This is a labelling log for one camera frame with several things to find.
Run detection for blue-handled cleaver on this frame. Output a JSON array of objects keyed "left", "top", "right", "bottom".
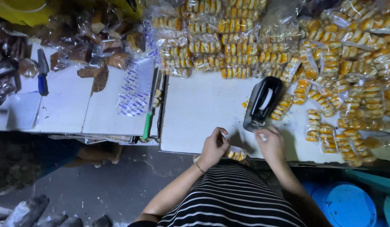
[{"left": 37, "top": 49, "right": 50, "bottom": 96}]

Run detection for green-handled knife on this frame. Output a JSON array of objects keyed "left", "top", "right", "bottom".
[{"left": 142, "top": 67, "right": 159, "bottom": 140}]

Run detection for black white striped shirt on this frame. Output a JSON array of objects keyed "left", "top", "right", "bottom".
[{"left": 127, "top": 164, "right": 306, "bottom": 227}]

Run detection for clear bags with blue print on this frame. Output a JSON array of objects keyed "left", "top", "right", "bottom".
[{"left": 117, "top": 19, "right": 161, "bottom": 117}]

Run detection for black tape dispenser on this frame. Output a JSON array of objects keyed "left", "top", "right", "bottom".
[{"left": 243, "top": 76, "right": 283, "bottom": 132}]

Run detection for heap of yellow cookie packets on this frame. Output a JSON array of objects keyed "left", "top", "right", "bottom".
[{"left": 150, "top": 0, "right": 390, "bottom": 167}]

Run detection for blue plastic barrel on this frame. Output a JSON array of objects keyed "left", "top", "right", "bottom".
[{"left": 302, "top": 180, "right": 388, "bottom": 227}]

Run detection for person's left hand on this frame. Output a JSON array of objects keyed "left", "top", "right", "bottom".
[{"left": 198, "top": 127, "right": 230, "bottom": 169}]

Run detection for clear packet of yellow cookies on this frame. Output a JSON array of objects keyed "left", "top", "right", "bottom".
[{"left": 225, "top": 145, "right": 247, "bottom": 162}]

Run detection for heap of brown cake packets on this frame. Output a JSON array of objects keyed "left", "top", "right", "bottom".
[{"left": 0, "top": 6, "right": 145, "bottom": 106}]

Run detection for yellow plastic bag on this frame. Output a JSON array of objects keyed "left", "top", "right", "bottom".
[{"left": 0, "top": 0, "right": 143, "bottom": 27}]

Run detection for person's right hand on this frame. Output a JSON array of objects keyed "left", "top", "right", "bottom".
[{"left": 255, "top": 127, "right": 286, "bottom": 165}]

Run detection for white cutting board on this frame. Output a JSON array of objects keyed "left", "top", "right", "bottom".
[{"left": 0, "top": 42, "right": 161, "bottom": 137}]

